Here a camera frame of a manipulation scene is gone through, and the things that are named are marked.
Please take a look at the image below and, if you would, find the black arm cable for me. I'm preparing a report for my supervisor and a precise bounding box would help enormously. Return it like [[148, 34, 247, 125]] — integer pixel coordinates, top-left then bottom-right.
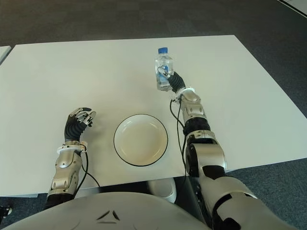
[[169, 94, 188, 190], [75, 149, 101, 192]]

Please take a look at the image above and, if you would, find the black wheeled stand foot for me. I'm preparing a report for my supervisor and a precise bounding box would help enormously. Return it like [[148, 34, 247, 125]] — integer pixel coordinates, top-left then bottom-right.
[[0, 203, 12, 220]]

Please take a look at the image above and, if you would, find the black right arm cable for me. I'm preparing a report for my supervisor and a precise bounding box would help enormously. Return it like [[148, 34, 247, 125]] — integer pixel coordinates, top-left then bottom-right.
[[169, 94, 188, 190]]

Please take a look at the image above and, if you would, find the white side table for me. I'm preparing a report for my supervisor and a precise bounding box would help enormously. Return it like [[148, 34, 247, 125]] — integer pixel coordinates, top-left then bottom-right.
[[0, 45, 12, 65]]

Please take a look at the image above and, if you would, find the grey robot torso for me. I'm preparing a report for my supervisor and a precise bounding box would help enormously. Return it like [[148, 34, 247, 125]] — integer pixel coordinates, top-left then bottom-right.
[[0, 191, 212, 230]]

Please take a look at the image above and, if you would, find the clear water bottle blue cap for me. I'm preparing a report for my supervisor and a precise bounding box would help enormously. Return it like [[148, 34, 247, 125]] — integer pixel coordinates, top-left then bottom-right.
[[154, 47, 175, 92]]

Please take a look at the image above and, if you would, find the white plate black rim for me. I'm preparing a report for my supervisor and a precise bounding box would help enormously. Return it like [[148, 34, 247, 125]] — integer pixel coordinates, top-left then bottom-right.
[[113, 114, 168, 166]]

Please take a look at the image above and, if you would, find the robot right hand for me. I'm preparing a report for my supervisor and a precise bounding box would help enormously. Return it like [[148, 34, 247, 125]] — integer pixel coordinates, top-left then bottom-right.
[[157, 66, 187, 93]]

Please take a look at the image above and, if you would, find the white round pedestal base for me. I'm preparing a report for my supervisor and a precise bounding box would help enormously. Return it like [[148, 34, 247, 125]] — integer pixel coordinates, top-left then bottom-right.
[[146, 179, 177, 204]]

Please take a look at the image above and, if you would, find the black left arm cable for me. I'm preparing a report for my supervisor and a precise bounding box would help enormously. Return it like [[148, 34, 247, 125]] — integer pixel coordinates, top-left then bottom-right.
[[75, 149, 101, 192]]

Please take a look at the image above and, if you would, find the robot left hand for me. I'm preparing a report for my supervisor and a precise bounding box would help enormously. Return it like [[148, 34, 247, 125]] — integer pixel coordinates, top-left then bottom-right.
[[63, 107, 97, 142]]

